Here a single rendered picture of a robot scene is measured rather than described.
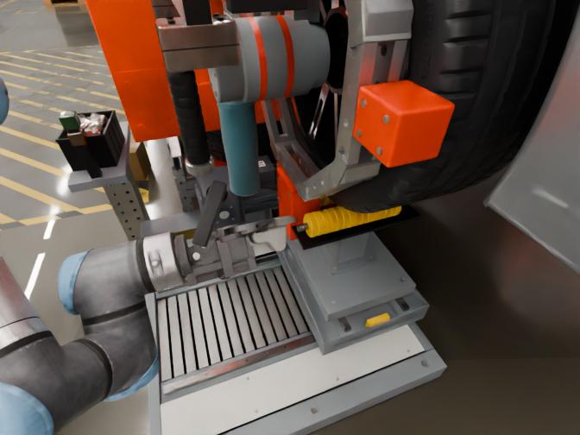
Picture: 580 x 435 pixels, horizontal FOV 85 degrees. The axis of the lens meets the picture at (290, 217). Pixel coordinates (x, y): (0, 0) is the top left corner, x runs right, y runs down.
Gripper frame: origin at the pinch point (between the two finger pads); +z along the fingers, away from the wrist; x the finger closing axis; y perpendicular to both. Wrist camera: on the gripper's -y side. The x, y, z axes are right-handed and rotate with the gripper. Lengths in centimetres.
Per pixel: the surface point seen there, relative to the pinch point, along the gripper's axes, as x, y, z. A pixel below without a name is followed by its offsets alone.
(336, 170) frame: 9.8, -5.3, 6.7
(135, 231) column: -96, -13, -45
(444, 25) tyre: 28.0, -16.1, 15.3
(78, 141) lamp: -44, -37, -44
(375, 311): -36, 34, 29
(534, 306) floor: -38, 52, 93
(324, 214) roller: -13.1, 0.8, 11.7
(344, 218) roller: -12.6, 2.9, 16.2
